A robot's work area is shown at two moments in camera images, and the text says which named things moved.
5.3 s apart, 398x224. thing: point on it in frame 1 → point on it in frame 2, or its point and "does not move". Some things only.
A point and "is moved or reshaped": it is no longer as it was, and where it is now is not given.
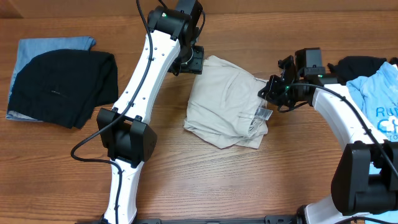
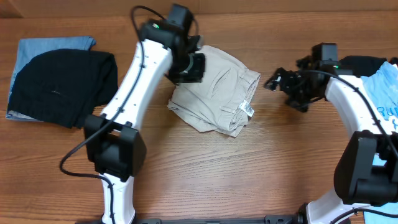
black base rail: [270, 219] does not move
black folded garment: [63, 87] does not move
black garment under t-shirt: [351, 67] does not move
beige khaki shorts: [224, 104] is moved or reshaped
